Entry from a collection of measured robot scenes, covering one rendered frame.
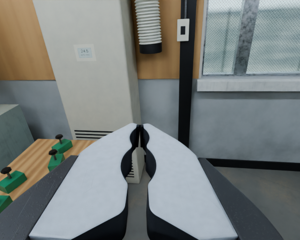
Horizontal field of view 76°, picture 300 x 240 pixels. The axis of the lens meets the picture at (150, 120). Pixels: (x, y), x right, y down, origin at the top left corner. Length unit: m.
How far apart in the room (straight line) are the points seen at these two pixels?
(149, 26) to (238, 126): 1.08
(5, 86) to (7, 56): 0.31
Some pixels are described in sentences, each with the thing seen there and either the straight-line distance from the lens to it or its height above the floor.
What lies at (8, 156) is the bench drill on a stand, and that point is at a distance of 1.90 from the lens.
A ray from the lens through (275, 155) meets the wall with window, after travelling 2.05.
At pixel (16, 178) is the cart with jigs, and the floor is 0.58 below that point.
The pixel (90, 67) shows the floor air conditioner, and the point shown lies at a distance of 1.34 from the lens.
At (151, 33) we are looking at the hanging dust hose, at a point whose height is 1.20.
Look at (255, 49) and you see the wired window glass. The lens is 1.66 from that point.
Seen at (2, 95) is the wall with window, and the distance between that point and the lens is 2.29.
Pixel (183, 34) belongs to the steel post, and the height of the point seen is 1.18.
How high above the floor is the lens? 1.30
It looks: 28 degrees down
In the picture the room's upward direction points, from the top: 3 degrees counter-clockwise
